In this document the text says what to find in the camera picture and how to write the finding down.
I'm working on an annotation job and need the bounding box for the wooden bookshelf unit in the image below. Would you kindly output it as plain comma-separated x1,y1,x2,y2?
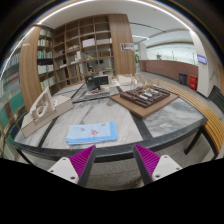
19,14,136,109

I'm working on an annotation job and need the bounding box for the curved wooden slatted bench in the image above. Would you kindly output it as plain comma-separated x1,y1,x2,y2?
151,78,224,155

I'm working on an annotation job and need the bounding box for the light blue folded towel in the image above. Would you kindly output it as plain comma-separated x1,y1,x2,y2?
66,121,118,145

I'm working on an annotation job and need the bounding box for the white small building model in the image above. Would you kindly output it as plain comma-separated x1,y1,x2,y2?
118,75,133,86

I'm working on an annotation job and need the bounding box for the dark box on table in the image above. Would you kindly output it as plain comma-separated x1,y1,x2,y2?
85,74,109,91

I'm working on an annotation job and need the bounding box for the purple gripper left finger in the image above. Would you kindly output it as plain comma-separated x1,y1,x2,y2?
48,145,96,187

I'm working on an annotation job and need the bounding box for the wall poster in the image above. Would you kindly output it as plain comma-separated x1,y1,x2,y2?
120,43,134,51

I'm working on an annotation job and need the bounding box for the red bin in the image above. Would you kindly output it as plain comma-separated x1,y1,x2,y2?
190,76,198,91

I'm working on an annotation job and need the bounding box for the wall mounted blue screen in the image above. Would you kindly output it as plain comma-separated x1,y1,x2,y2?
197,54,207,65

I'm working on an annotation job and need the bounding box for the dark grey bin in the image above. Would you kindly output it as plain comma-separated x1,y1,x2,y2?
179,73,187,85

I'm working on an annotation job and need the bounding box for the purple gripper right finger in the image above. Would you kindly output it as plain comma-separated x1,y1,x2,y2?
133,145,182,185

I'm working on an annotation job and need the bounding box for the white architectural model on board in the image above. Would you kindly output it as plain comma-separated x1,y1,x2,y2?
21,88,73,137

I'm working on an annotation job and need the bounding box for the brown architectural model on board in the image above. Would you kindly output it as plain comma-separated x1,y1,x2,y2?
111,87,179,119

